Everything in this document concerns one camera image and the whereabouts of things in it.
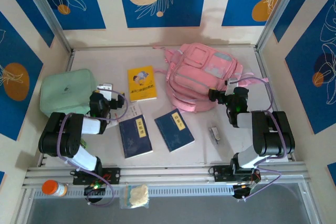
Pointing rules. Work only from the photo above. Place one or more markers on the pink backpack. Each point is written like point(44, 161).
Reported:
point(194, 77)

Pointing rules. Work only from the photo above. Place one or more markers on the dark blue book yellow label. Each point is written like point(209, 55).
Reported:
point(134, 140)
point(173, 132)

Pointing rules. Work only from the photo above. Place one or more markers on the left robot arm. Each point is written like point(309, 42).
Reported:
point(60, 134)

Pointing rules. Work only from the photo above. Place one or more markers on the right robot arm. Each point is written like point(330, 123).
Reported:
point(273, 134)

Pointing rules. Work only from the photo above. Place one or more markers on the white paper card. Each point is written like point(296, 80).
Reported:
point(134, 111)

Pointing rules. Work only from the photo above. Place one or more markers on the mint green zip pouch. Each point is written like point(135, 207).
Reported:
point(65, 90)

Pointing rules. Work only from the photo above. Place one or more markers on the small silver stapler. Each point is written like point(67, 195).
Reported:
point(214, 133)

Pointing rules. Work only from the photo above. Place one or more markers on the orange lid bottle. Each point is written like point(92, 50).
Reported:
point(53, 188)

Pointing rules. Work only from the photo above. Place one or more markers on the clear plastic bag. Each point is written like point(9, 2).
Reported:
point(136, 195)

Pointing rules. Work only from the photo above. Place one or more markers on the grey panel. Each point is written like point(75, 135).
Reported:
point(197, 213)

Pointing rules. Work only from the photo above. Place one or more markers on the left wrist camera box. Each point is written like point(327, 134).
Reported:
point(106, 89)

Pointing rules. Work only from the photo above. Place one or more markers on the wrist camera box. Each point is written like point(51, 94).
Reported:
point(230, 82)
point(106, 89)

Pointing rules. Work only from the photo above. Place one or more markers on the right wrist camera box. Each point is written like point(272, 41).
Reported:
point(230, 82)

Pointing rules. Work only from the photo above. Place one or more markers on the aluminium table side rail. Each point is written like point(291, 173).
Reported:
point(262, 69)
point(70, 61)

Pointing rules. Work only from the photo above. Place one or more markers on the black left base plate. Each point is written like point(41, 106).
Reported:
point(113, 175)

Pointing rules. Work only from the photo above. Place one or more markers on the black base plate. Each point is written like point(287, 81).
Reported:
point(219, 174)
point(113, 175)

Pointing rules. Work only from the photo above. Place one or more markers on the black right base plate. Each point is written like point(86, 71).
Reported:
point(219, 174)

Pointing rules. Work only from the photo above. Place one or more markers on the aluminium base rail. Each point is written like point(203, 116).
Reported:
point(168, 174)

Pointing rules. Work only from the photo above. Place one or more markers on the aluminium frame post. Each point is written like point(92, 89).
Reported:
point(50, 16)
point(275, 11)

